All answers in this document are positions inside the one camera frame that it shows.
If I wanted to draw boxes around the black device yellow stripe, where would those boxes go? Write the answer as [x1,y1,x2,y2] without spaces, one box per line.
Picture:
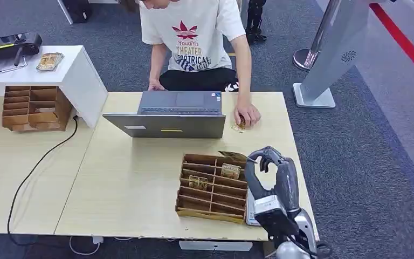
[0,31,44,69]

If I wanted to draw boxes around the dark printed card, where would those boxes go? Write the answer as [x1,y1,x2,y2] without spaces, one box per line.
[218,150,258,165]

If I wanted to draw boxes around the white bar under desk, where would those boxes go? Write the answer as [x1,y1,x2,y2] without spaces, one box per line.
[178,241,254,253]

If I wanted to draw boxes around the person's left hand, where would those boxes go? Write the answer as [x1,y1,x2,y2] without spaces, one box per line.
[233,103,261,130]

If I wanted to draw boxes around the black power cable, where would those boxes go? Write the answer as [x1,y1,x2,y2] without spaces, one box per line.
[6,115,80,247]

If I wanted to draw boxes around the stack of cards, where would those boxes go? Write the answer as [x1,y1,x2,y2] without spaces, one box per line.
[36,51,65,72]

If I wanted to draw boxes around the person's right hand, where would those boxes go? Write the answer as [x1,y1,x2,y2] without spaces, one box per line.
[147,79,166,92]

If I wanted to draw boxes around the white flat device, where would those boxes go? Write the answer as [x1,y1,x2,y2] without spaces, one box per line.
[245,188,265,227]

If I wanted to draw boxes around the black case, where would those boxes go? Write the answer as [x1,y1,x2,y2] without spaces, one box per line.
[57,0,93,25]

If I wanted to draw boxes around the white cable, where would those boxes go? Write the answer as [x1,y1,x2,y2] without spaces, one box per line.
[68,236,103,257]

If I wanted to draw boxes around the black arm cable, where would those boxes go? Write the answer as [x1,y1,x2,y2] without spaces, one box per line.
[285,233,333,259]

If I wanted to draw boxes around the gold printed card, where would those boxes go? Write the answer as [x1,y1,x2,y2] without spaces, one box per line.
[231,119,247,134]

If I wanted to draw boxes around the chrome stanchion pole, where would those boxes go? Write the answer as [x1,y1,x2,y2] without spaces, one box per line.
[292,0,343,72]

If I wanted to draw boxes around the robot right hand grey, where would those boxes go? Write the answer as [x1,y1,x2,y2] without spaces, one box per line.
[244,145,301,215]

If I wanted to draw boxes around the grey laptop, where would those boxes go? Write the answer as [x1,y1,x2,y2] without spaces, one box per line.
[102,90,226,139]

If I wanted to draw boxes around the black legs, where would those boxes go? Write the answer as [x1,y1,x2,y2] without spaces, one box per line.
[245,0,268,45]

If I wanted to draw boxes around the person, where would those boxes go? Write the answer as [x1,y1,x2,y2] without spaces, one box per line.
[135,0,261,130]

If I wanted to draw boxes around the white desk shelf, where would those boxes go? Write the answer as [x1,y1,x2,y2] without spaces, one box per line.
[0,44,109,130]

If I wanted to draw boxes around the metal wire stand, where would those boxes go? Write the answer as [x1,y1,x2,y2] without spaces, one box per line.
[0,55,29,74]

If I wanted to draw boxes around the grey kiosk stand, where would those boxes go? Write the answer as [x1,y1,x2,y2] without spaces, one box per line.
[293,0,390,109]

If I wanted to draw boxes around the card in box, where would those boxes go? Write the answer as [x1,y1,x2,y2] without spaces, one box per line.
[220,163,243,181]
[188,175,210,192]

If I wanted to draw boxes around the red floor tape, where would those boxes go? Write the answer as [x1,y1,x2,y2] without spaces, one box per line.
[369,3,414,87]

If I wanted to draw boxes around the wooden card box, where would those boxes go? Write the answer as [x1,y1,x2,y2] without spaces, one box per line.
[175,153,249,226]
[1,85,74,133]

